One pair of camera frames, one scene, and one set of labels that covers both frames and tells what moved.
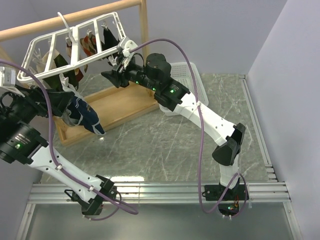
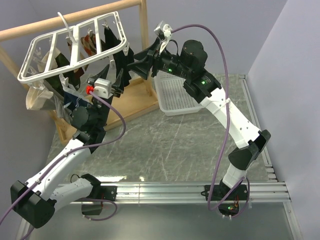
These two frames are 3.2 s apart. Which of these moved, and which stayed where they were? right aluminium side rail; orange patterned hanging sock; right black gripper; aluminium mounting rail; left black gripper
Moved: left black gripper; right black gripper
Stayed: orange patterned hanging sock; right aluminium side rail; aluminium mounting rail
